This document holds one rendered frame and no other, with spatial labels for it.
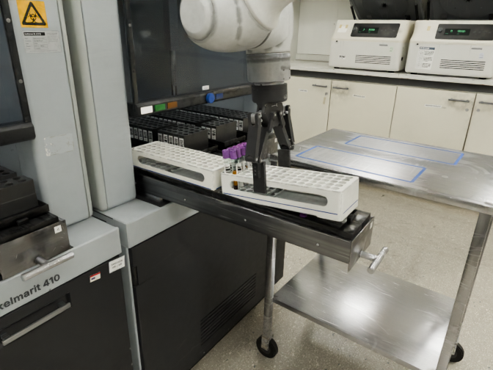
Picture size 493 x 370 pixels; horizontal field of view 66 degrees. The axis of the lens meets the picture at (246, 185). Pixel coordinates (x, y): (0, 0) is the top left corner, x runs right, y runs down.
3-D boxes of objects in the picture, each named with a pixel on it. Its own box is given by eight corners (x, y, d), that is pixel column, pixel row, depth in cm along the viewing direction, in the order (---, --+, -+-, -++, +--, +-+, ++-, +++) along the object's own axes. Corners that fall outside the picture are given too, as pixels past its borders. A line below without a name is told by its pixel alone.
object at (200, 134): (204, 145, 124) (203, 128, 122) (208, 147, 123) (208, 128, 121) (179, 154, 115) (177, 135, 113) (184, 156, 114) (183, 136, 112)
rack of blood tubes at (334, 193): (221, 197, 90) (218, 172, 88) (245, 185, 98) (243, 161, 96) (341, 222, 74) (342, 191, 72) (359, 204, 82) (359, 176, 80)
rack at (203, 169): (131, 169, 107) (129, 148, 105) (158, 160, 115) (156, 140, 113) (213, 195, 92) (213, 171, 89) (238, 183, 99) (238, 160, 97)
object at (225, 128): (232, 136, 136) (232, 120, 134) (237, 137, 135) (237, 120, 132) (210, 143, 127) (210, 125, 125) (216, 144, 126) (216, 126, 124)
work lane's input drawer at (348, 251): (120, 191, 110) (117, 161, 107) (156, 177, 121) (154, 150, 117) (370, 283, 72) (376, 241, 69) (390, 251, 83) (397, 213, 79)
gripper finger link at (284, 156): (277, 149, 89) (279, 148, 90) (278, 178, 91) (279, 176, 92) (288, 150, 87) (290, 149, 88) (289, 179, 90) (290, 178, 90)
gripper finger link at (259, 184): (265, 161, 80) (263, 161, 79) (266, 192, 82) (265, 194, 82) (254, 159, 82) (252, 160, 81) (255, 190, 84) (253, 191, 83)
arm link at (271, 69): (298, 51, 79) (298, 81, 81) (261, 54, 84) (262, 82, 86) (276, 53, 72) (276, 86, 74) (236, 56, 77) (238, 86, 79)
